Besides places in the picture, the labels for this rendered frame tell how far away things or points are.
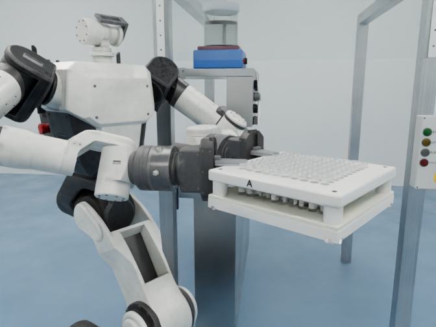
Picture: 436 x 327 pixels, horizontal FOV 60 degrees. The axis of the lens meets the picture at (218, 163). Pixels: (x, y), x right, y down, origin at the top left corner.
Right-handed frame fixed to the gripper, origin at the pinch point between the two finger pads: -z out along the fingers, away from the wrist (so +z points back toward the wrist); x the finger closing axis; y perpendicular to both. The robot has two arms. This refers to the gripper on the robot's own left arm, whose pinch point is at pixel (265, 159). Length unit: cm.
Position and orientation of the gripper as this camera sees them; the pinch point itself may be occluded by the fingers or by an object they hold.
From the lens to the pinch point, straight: 80.9
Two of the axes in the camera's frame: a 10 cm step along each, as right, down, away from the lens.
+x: 0.2, 9.8, 1.9
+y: -7.6, 1.4, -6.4
